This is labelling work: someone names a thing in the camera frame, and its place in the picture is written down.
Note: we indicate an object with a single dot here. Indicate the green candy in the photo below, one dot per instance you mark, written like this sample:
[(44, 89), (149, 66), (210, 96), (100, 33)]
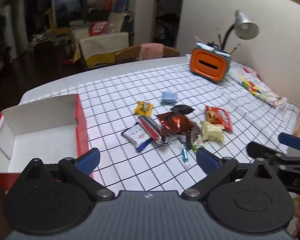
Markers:
[(197, 145)]

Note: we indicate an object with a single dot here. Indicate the yellow giraffe toy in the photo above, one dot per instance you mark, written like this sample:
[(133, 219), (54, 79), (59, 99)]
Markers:
[(53, 27)]

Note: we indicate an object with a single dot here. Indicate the blue cushion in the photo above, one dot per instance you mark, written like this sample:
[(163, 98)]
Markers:
[(122, 2)]

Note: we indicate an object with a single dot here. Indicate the pink towel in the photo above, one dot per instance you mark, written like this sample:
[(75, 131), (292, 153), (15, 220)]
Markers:
[(152, 51)]

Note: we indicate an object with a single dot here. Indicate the pencil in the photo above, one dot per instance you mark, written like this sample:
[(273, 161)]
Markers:
[(235, 48)]

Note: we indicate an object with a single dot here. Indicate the sofa with cream cover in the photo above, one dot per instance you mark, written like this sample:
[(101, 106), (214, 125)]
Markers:
[(102, 43)]

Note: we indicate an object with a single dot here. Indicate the black grid white tablecloth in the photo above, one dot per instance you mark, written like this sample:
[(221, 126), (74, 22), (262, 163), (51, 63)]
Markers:
[(130, 87)]

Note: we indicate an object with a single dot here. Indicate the blue candy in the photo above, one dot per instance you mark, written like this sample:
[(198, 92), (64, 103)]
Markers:
[(184, 152)]

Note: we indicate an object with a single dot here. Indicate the yellow snack packet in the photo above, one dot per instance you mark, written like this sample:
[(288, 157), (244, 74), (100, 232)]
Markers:
[(142, 108)]

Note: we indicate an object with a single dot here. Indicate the colourful printed plastic bag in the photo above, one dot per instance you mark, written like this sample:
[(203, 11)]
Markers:
[(255, 85)]

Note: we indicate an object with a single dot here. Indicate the red printed cushion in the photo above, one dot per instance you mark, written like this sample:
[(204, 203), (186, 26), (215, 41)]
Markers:
[(98, 28)]

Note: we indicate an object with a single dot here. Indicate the copper brown foil bag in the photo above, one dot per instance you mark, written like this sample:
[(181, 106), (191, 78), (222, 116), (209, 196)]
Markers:
[(176, 123)]

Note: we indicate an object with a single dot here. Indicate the wooden dining chair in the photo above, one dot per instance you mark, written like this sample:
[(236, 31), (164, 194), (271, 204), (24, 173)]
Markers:
[(127, 53)]

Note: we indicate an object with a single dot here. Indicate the light blue snack packet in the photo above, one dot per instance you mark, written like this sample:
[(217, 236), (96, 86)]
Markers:
[(168, 97)]

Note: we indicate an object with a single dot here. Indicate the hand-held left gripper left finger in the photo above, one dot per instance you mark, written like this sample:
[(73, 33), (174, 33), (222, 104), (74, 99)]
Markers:
[(88, 158)]

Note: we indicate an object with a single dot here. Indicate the red and white cardboard box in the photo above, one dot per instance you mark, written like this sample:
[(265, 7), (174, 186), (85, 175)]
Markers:
[(40, 140)]

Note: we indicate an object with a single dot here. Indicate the cream snack packet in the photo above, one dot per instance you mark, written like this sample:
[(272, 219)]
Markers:
[(212, 131)]

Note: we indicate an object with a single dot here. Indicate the white and blue snack packet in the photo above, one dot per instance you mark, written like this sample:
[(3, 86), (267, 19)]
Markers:
[(136, 135)]

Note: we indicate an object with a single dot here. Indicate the small dark brown snack packet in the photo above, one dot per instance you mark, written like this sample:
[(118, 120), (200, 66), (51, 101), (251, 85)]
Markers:
[(182, 109)]

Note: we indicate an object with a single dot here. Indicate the orange and teal tissue box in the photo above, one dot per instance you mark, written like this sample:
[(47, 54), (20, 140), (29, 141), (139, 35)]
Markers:
[(210, 65)]

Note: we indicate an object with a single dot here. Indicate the silver and red snack packet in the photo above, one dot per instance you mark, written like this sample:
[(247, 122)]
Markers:
[(150, 127)]

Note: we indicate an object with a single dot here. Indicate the dark chocolate snack packet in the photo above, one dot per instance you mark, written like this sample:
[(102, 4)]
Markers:
[(191, 137)]

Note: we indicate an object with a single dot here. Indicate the red snack bag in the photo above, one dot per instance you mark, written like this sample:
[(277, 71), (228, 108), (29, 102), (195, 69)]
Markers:
[(218, 117)]

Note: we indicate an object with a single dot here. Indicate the silver gooseneck desk lamp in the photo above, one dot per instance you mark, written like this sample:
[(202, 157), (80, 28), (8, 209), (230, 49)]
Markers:
[(245, 27)]

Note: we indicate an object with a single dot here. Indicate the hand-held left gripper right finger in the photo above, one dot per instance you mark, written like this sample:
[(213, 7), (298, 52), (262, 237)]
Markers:
[(207, 161)]

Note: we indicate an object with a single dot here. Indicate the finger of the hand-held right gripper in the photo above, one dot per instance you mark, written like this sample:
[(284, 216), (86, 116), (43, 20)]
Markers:
[(262, 150), (291, 140)]

